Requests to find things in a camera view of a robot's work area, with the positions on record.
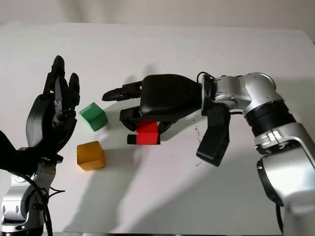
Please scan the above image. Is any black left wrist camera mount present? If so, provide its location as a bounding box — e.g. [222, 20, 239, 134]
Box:
[0, 130, 63, 177]

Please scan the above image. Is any red block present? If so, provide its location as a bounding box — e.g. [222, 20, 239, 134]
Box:
[135, 120, 160, 146]

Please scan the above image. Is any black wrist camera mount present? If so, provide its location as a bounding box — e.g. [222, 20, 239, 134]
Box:
[196, 103, 231, 168]
[0, 130, 63, 177]

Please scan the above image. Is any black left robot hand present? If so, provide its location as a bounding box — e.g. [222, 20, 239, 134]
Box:
[25, 55, 81, 158]

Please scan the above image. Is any yellow block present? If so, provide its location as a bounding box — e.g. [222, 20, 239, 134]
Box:
[76, 141, 106, 172]

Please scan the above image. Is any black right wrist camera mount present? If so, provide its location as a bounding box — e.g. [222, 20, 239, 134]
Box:
[196, 103, 231, 168]

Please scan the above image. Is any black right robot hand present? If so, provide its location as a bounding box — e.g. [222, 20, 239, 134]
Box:
[102, 73, 205, 138]

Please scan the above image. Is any green block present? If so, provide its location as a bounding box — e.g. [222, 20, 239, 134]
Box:
[78, 102, 109, 133]

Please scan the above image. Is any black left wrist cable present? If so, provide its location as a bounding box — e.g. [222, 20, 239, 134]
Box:
[14, 172, 66, 236]

